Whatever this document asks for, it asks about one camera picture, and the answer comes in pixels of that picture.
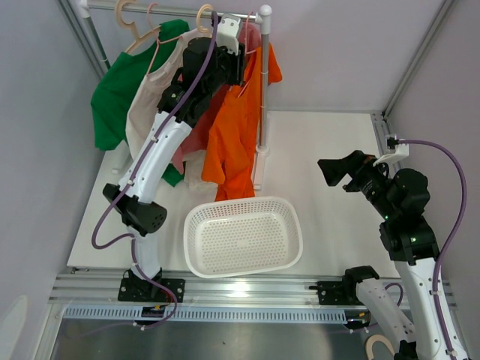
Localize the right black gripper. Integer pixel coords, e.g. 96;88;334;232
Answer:
316;150;397;220

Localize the beige hanger on floor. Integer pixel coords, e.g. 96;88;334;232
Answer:
364;334;395;360

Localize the metal clothes rack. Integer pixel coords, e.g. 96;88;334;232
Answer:
74;1;272;191

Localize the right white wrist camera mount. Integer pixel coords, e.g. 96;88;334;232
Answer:
373;134;410;167

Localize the white slotted cable duct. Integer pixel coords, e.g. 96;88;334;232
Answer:
63;304;347;325

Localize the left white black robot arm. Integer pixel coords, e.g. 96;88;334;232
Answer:
101;37;246;301

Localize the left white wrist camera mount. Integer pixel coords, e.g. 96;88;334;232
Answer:
216;13;242;56

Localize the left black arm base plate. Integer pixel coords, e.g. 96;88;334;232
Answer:
118;269;185;303

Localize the beige t shirt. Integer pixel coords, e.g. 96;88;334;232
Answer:
124;28;211;192

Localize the aluminium rail frame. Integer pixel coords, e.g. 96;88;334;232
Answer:
47;272;458;307

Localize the beige wooden hanger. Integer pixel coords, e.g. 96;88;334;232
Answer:
196;4;214;38
114;0;161;55

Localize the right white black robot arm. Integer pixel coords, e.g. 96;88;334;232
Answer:
318;150;469;359

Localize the orange t shirt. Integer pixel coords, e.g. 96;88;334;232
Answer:
202;48;262;201

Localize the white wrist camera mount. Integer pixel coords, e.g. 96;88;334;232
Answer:
373;134;410;167
216;13;242;56

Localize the white perforated plastic basket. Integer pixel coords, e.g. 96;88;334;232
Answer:
183;196;303;279

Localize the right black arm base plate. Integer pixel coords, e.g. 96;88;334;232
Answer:
308;280;361;306

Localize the pink t shirt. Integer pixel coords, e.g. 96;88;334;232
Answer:
172;32;245;175

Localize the pink wire hanger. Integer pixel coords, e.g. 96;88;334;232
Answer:
144;2;181;76
237;12;261;98

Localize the green t shirt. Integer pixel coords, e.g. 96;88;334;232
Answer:
91;19;191;188

